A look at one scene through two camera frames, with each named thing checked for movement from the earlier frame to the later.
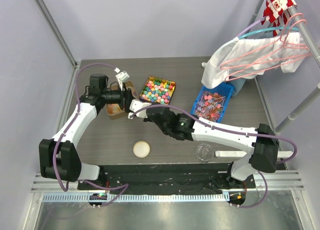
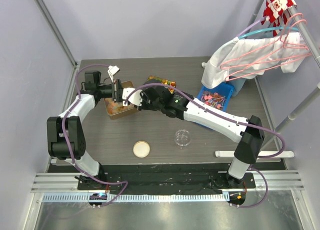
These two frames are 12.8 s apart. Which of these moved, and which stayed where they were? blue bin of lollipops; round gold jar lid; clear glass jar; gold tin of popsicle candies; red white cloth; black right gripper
Moved: clear glass jar; black right gripper
Stayed: round gold jar lid; blue bin of lollipops; gold tin of popsicle candies; red white cloth
